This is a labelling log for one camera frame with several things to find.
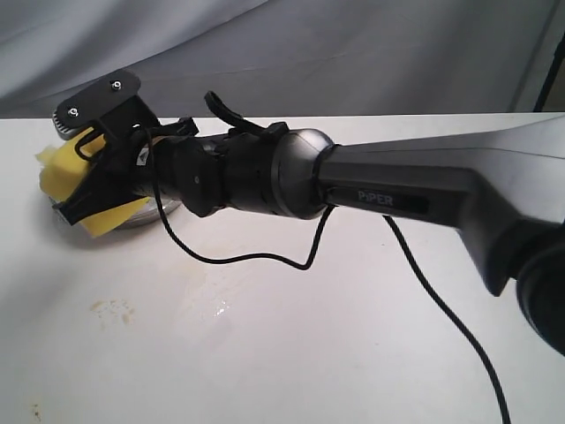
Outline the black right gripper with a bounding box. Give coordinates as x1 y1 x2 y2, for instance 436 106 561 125
52 127 177 225

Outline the yellow sponge block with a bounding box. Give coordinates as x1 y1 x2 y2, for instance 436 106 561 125
35 136 149 238

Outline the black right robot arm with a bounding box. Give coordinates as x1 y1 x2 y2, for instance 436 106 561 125
56 113 564 352

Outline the round steel dish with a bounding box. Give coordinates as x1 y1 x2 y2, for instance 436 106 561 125
48 196 181 230

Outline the grey backdrop cloth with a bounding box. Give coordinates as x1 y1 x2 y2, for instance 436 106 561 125
1 1 564 117

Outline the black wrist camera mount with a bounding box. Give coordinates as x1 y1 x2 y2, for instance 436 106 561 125
52 69 160 148

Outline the black camera cable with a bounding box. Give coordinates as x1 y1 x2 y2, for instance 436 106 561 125
74 90 513 424

